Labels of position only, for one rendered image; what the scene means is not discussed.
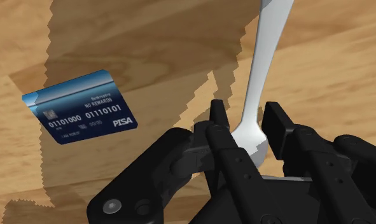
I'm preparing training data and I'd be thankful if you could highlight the silver metal spoon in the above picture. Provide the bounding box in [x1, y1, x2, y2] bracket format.
[230, 0, 295, 169]

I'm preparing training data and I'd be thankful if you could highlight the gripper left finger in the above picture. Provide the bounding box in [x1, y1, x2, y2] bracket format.
[86, 99, 270, 224]

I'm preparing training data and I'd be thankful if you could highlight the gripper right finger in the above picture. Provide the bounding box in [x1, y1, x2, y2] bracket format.
[261, 101, 376, 224]

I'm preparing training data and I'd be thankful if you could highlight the blue bank card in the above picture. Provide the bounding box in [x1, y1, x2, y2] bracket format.
[22, 69, 139, 146]

